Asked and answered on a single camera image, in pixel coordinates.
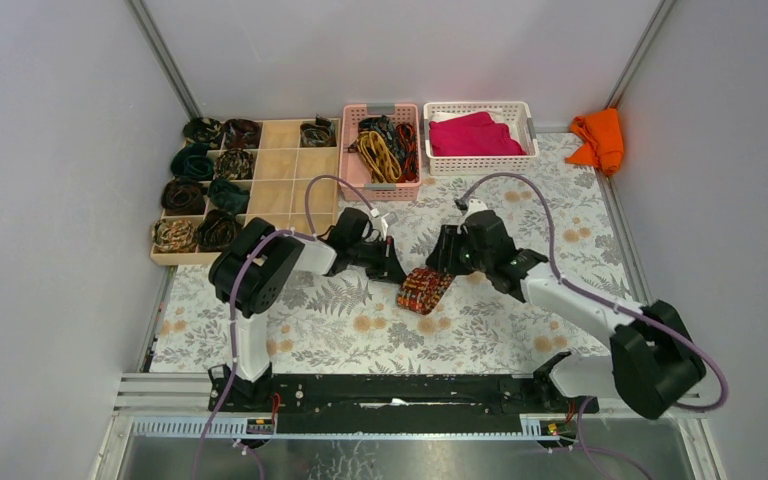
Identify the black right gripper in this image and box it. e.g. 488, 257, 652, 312
425, 225, 492, 276

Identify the red checkered patterned tie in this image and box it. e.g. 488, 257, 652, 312
396, 267, 455, 315

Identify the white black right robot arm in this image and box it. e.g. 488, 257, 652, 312
426, 210, 707, 420

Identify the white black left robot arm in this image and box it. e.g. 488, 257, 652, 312
208, 208, 407, 411

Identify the pink plastic basket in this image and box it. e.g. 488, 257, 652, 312
338, 103, 423, 201

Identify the yellow patterned tie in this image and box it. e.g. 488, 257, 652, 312
348, 130, 403, 184

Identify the white floral table mat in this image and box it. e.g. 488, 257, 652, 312
148, 132, 654, 376

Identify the magenta folded cloth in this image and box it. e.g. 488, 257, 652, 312
429, 111, 527, 157

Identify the orange black tie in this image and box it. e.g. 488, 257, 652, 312
396, 122, 419, 183

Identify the dark teal patterned tie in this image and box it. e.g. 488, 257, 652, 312
358, 115, 398, 143

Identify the white plastic basket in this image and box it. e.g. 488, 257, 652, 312
423, 101, 540, 175

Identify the rolled grey striped tie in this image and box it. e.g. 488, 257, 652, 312
299, 115, 336, 148

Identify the rolled black brown tie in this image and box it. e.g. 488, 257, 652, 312
195, 209, 243, 252

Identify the rolled dark green tie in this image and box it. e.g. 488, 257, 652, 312
208, 178, 251, 215

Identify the orange cloth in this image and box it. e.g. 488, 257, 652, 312
566, 108, 625, 177

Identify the rolled brown dotted tie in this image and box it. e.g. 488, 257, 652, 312
214, 148, 256, 181

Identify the wooden compartment tray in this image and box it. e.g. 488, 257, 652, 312
150, 118, 338, 266

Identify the rolled dark red tie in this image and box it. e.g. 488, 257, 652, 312
223, 118, 262, 150

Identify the rolled dark brown tie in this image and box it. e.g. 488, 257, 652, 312
160, 179, 206, 216

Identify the rolled tan patterned tie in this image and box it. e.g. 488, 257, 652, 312
151, 219, 197, 253

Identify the rolled teal tie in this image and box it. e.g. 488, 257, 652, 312
170, 143, 215, 181

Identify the rolled camouflage tie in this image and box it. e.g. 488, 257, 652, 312
182, 117, 224, 150

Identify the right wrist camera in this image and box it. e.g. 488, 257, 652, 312
464, 198, 489, 217

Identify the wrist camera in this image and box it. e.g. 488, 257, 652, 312
370, 209, 398, 239
464, 198, 489, 217

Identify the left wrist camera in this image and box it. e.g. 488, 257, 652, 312
370, 209, 398, 239

